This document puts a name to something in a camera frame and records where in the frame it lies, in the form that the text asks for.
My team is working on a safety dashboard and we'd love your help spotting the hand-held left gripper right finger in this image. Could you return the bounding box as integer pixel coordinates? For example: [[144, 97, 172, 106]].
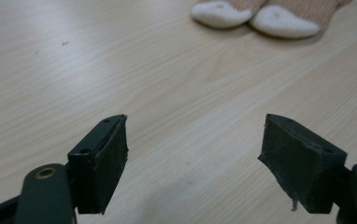
[[257, 113, 348, 215]]

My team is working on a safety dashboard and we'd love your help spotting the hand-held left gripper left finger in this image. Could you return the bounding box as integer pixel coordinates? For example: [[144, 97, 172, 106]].
[[67, 114, 129, 216]]

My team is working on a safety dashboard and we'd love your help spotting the tan sock with white toe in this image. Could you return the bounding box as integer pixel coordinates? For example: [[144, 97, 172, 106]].
[[191, 0, 266, 30], [249, 0, 354, 40]]

